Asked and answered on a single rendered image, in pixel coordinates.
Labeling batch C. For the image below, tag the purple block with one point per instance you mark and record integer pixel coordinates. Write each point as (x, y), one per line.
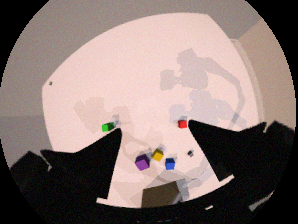
(142, 162)

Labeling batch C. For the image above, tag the blue block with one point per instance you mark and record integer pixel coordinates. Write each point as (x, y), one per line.
(169, 164)

